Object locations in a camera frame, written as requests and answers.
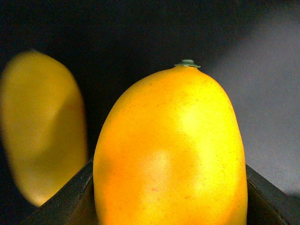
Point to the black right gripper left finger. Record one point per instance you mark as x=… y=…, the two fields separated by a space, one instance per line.
x=71 y=205

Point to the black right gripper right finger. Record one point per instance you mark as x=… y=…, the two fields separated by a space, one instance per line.
x=268 y=205

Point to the yellow orange mango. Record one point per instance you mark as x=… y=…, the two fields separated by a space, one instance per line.
x=170 y=152

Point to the yellow mango blurred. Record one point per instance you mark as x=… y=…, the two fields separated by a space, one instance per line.
x=43 y=126

